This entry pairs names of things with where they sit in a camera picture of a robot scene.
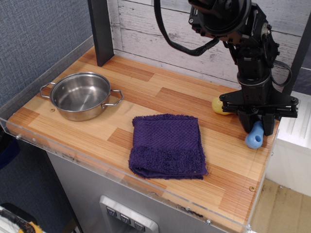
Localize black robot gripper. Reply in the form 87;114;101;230
219;80;298;136

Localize blue grey plastic spoon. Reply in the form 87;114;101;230
245;121;264;149

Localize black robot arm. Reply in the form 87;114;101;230
190;0;298;136

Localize yellow plastic potato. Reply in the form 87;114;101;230
211;97;232;116

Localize white side unit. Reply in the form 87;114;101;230
266;92;311;196

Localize purple folded towel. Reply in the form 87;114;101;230
129;114;207;179

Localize silver button panel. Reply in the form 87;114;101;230
99;195;159;233

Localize stainless steel pot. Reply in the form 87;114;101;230
40;72;124;121

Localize silver toy fridge cabinet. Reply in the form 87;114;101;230
48;153;248;233

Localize clear acrylic edge guard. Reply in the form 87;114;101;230
0;113;276;233

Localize yellow black object bottom left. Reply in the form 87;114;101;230
0;203;44;233

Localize dark right vertical post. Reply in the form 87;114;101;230
282;15;311;95

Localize dark vertical post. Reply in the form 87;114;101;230
282;15;311;95
87;0;114;67

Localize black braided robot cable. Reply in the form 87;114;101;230
153;0;219;57

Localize dark left vertical post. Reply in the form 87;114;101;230
87;0;114;67

